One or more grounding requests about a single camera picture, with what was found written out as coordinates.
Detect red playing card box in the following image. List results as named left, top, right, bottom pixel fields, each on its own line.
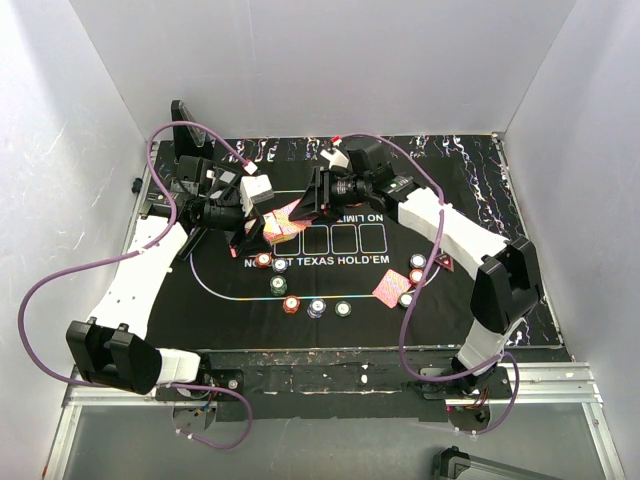
left=263, top=203, right=312, bottom=245

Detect black case bottom right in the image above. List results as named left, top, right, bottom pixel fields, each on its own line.
left=431, top=446, right=554, bottom=480

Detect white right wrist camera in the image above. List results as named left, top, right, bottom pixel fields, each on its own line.
left=320, top=147, right=350, bottom=169

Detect green poker chip stack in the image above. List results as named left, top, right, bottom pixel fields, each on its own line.
left=335, top=301, right=352, bottom=317

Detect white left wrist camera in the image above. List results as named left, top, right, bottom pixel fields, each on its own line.
left=239, top=174, right=274, bottom=217

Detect red chips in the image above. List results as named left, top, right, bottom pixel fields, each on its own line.
left=408, top=269, right=425, bottom=287
left=255, top=252, right=272, bottom=268

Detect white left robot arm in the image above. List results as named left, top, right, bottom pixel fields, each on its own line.
left=66, top=164, right=273, bottom=400

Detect green chips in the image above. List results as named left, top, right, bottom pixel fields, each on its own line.
left=269, top=275, right=287, bottom=297
left=398, top=292, right=413, bottom=308

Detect red cards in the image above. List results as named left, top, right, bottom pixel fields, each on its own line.
left=372, top=269, right=411, bottom=308

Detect blue poker chip stack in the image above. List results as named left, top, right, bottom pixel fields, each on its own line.
left=307, top=298, right=326, bottom=319

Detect blue chips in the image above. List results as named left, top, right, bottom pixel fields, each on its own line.
left=409, top=254, right=427, bottom=270
left=272, top=258, right=289, bottom=273

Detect black chess board lid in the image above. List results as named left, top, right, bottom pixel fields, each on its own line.
left=170, top=100, right=214, bottom=160

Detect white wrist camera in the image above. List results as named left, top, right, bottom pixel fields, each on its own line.
left=320, top=147, right=350, bottom=169
left=239, top=174, right=274, bottom=217

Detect black poker felt mat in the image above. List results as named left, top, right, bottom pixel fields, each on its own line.
left=107, top=133, right=564, bottom=351

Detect red poker chip stack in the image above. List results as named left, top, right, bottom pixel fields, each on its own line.
left=283, top=295, right=300, bottom=314

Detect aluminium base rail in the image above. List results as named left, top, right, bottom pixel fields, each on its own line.
left=43, top=349, right=626, bottom=479

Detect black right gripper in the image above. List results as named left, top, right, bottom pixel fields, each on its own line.
left=288, top=166, right=371, bottom=225

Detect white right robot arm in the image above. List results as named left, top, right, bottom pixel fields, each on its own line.
left=289, top=134, right=544, bottom=398

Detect black white chess board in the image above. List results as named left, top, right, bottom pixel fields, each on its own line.
left=176, top=227, right=207, bottom=261

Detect black red all-in triangle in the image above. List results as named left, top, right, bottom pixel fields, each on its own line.
left=434, top=253, right=454, bottom=272

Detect red card being dealt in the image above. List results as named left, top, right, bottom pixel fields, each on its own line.
left=280, top=199, right=313, bottom=222

